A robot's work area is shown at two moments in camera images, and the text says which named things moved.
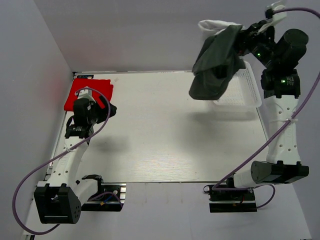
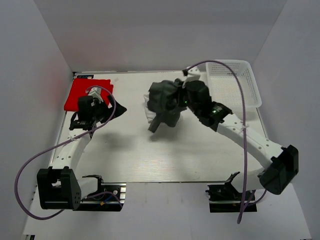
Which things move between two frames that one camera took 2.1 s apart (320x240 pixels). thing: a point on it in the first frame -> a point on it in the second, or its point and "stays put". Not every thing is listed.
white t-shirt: [210, 27] -> [150, 114]
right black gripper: [246, 38] -> [185, 88]
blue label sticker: [85, 76] stays put
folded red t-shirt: [102, 88] stays put
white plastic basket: [242, 91] stays put
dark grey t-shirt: [217, 62] -> [166, 99]
